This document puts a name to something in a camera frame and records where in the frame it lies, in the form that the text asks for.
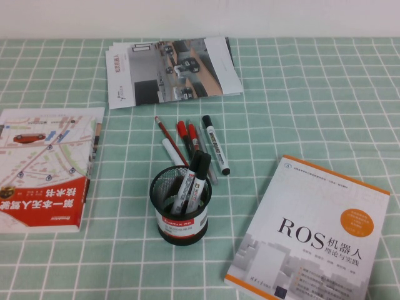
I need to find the red cap black pen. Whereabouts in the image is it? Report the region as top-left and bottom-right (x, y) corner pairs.
(176, 121), (196, 159)

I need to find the white orange ROS book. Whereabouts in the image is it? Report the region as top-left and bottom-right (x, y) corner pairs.
(224, 154), (391, 300)

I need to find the red white map book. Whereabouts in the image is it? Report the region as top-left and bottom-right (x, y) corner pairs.
(0, 106), (106, 234)

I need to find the grey pen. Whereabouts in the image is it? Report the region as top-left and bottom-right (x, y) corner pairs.
(195, 124), (219, 184)

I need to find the green checked tablecloth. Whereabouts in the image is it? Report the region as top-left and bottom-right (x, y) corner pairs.
(0, 37), (400, 300)

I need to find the white marker with red logo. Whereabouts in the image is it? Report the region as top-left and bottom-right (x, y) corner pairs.
(184, 152), (212, 214)

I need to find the white pen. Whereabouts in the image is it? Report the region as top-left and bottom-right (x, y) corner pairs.
(161, 138), (188, 168)

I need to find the black cap whiteboard marker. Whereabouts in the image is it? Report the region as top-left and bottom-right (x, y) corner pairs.
(170, 149), (204, 215)
(201, 114), (231, 176)

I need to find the glossy robot photo brochure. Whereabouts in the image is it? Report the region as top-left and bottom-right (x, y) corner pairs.
(105, 36), (244, 109)
(107, 36), (244, 98)

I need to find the black mesh pen holder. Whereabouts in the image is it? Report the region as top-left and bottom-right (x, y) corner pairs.
(149, 165), (213, 248)

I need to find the red pencil with eraser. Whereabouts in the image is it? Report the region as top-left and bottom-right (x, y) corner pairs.
(154, 116), (190, 168)

